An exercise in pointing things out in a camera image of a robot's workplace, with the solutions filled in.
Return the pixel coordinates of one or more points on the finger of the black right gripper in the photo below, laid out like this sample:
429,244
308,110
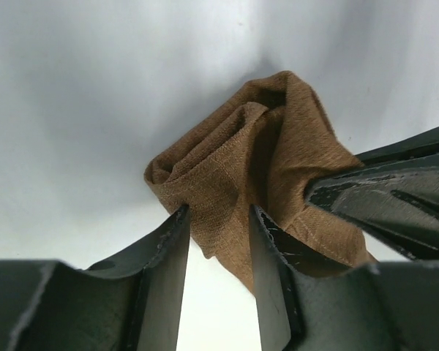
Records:
424,144
395,202

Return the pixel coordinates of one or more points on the brown cloth napkin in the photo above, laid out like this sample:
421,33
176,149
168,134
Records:
261,147

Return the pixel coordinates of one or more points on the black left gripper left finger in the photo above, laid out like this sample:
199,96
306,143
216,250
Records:
128,301

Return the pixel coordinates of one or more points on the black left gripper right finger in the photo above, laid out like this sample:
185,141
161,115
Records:
306,301

